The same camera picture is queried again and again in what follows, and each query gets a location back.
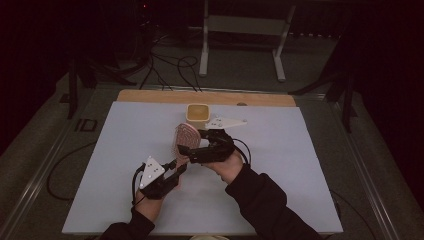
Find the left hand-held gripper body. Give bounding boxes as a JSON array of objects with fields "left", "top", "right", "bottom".
[{"left": 138, "top": 155, "right": 184, "bottom": 201}]

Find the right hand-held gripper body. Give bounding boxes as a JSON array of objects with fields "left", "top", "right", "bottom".
[{"left": 198, "top": 116, "right": 248, "bottom": 164}]

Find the pink hairbrush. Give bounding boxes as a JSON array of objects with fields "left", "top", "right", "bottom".
[{"left": 172, "top": 122, "right": 202, "bottom": 192}]

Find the beige square cup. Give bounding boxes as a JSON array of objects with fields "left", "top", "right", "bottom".
[{"left": 185, "top": 103, "right": 211, "bottom": 131}]

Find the person's left hand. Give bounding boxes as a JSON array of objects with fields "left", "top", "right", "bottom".
[{"left": 134, "top": 189, "right": 165, "bottom": 223}]

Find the person's right hand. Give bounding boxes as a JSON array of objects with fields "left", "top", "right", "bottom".
[{"left": 203, "top": 149, "right": 245, "bottom": 185}]

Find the pale table mat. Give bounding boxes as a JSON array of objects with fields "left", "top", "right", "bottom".
[{"left": 61, "top": 100, "right": 344, "bottom": 236}]

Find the white rounded object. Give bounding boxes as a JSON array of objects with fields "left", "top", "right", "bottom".
[{"left": 189, "top": 234, "right": 232, "bottom": 240}]

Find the white metal stand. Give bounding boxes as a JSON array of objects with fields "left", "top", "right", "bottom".
[{"left": 187, "top": 0, "right": 297, "bottom": 83}]

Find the black metal stand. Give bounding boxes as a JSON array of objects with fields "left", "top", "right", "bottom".
[
  {"left": 288, "top": 31, "right": 359, "bottom": 134},
  {"left": 59, "top": 54, "right": 138, "bottom": 120}
]

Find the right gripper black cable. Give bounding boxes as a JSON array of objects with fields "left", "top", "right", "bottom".
[{"left": 232, "top": 137, "right": 378, "bottom": 240}]

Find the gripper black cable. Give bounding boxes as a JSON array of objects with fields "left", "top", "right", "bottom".
[
  {"left": 232, "top": 137, "right": 378, "bottom": 240},
  {"left": 46, "top": 142, "right": 148, "bottom": 208}
]

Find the aluminium frame rail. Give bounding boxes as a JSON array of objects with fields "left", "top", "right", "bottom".
[
  {"left": 325, "top": 96, "right": 399, "bottom": 240},
  {"left": 0, "top": 99, "right": 98, "bottom": 240},
  {"left": 95, "top": 84, "right": 328, "bottom": 100}
]

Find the black floor cable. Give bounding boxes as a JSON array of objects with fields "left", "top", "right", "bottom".
[
  {"left": 175, "top": 54, "right": 203, "bottom": 93},
  {"left": 138, "top": 33, "right": 175, "bottom": 92}
]

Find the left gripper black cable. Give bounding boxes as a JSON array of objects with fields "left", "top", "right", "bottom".
[{"left": 46, "top": 142, "right": 148, "bottom": 208}]

